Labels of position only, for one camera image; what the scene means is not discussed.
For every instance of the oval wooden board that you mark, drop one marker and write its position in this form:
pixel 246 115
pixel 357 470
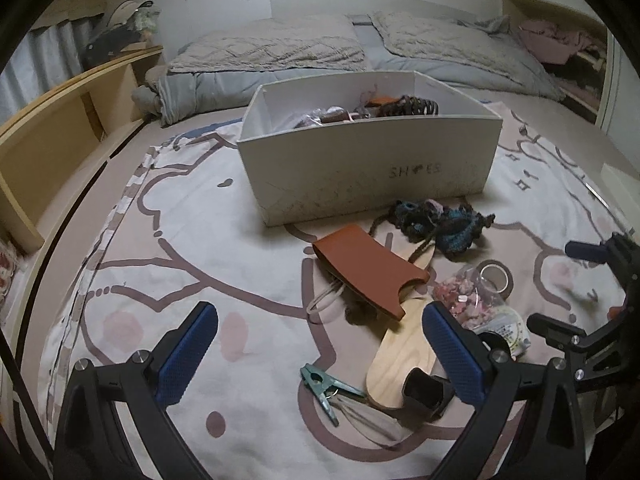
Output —
pixel 395 365

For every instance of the white cap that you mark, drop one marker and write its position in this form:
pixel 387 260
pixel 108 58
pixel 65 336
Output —
pixel 125 10

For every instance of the grey duvet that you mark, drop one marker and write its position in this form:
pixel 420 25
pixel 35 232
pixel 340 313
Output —
pixel 210 85

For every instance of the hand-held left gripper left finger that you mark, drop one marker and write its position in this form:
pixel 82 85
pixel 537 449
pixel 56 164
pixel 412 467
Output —
pixel 187 355

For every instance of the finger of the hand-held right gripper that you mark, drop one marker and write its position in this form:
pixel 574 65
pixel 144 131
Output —
pixel 580 251
pixel 550 324

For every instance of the dark clothes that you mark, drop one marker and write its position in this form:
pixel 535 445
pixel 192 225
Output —
pixel 575 70

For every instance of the green clip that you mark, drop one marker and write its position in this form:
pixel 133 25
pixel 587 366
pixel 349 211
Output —
pixel 317 380

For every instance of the white headboard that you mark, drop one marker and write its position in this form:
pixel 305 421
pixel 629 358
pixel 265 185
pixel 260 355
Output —
pixel 390 5

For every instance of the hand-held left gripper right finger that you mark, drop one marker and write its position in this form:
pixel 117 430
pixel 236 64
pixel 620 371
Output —
pixel 455 355

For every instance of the pile of pink clothes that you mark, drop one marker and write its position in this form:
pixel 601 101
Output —
pixel 550 40

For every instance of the brown leather sleeve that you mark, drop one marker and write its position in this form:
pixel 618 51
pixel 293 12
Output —
pixel 365 265

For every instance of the black hair claw clip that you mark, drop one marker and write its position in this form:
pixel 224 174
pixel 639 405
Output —
pixel 410 105

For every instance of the blue crocheted yarn piece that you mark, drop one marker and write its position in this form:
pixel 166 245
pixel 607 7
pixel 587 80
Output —
pixel 450 232

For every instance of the black bag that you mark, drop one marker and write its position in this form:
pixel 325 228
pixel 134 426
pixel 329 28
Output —
pixel 105 45

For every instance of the grey curtain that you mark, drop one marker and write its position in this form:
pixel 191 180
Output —
pixel 50 55

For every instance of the printed cartoon blanket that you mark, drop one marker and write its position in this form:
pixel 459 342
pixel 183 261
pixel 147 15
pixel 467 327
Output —
pixel 200 210

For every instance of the wooden cabinet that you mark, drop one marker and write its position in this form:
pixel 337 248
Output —
pixel 515 5

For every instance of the white cardboard shoe box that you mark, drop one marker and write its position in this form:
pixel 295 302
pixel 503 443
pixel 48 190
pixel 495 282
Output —
pixel 350 175

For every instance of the metal back scratcher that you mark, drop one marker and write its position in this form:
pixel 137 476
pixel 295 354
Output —
pixel 523 131

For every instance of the bag of pink beads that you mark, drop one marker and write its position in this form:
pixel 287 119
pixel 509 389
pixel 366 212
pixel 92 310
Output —
pixel 465 300

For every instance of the round white disc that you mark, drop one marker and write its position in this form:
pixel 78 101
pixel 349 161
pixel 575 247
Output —
pixel 510 332

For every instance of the wooden shelf unit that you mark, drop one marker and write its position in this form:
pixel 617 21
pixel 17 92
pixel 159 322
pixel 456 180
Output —
pixel 50 125

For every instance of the beige textured pillow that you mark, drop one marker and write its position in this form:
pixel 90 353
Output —
pixel 440 40
pixel 275 50

